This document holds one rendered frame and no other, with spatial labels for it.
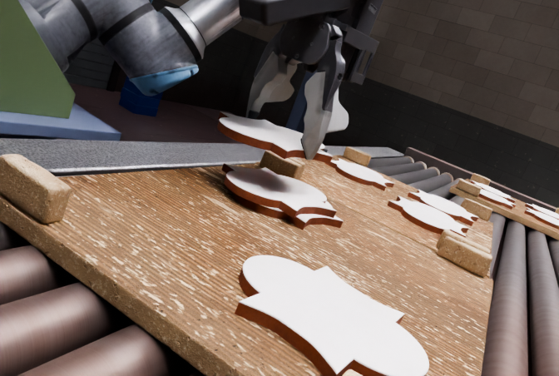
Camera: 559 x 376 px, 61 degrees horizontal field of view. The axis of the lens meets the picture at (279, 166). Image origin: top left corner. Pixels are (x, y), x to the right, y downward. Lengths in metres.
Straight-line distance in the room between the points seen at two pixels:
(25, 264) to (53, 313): 0.05
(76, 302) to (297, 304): 0.14
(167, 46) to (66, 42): 0.17
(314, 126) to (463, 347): 0.24
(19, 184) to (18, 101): 0.48
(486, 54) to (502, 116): 0.74
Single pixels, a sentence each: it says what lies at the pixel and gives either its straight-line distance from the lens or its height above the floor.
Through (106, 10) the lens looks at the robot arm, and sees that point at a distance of 0.90.
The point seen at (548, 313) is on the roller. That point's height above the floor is 0.92.
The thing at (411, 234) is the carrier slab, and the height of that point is 0.94.
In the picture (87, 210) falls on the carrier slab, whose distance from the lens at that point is 0.38.
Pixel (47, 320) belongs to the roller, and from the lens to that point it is 0.30.
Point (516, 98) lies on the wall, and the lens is 5.92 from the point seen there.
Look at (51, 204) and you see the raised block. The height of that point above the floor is 0.95.
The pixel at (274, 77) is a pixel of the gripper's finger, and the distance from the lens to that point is 0.54.
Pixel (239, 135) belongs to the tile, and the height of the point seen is 1.00.
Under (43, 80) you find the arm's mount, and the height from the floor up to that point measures 0.93.
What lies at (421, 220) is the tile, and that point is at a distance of 0.72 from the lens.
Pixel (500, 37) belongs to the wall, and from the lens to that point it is 6.10.
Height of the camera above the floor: 1.09
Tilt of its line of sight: 12 degrees down
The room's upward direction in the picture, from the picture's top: 21 degrees clockwise
